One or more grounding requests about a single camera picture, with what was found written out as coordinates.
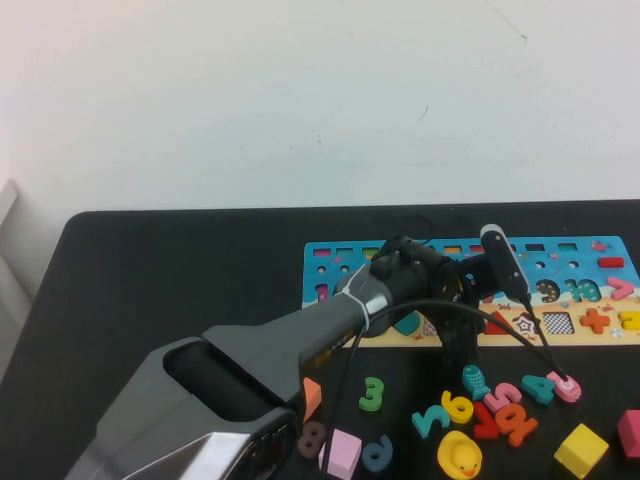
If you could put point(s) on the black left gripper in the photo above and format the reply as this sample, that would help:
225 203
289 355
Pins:
457 290

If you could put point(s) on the grey and black left arm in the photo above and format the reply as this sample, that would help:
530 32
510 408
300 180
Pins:
240 370

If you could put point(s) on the red triangle piece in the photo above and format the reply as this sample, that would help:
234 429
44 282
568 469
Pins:
496 325

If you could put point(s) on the teal heart piece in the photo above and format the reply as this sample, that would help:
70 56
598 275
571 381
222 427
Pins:
406 324

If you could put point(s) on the orange number piece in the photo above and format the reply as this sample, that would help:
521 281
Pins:
516 425

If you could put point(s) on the colourful wooden puzzle board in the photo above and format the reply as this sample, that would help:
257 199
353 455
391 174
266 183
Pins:
565 272

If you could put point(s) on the orange plus sign piece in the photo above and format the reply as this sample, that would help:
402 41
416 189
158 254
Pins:
594 320

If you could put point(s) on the pink greater-than sign piece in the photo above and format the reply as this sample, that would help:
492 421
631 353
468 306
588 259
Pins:
620 287

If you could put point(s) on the yellow equals sign piece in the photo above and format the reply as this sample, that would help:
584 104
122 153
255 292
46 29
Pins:
630 320

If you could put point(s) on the teal wooden fish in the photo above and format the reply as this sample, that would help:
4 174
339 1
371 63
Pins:
476 382

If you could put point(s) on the yellow number six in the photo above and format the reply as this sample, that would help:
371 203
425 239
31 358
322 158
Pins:
457 407

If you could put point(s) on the pink number five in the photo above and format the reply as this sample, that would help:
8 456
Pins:
502 397

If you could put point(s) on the teal number two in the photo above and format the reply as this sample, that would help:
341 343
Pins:
431 419

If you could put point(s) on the red number seven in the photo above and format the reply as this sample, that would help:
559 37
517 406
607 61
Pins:
484 422

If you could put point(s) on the teal number four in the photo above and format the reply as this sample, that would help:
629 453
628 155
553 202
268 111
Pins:
537 389

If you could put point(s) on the green number three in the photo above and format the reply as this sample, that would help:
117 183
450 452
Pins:
372 395

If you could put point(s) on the yellow rubber duck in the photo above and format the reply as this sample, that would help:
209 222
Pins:
460 457

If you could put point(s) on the pink wooden fish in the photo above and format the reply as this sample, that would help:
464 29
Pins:
570 390

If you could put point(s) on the grey-blue number nine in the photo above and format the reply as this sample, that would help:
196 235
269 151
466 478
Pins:
378 454

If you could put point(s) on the orange cube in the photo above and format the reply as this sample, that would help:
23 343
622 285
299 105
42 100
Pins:
312 395

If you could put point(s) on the pink cube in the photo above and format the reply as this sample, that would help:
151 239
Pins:
345 452

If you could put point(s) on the yellow cube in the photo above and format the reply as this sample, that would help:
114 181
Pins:
581 450

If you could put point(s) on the red rectangular block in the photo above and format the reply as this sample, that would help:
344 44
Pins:
610 261

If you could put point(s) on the brown number eight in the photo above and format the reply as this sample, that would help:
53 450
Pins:
311 440

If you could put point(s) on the magenta cube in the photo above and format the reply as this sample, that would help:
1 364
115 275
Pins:
630 432

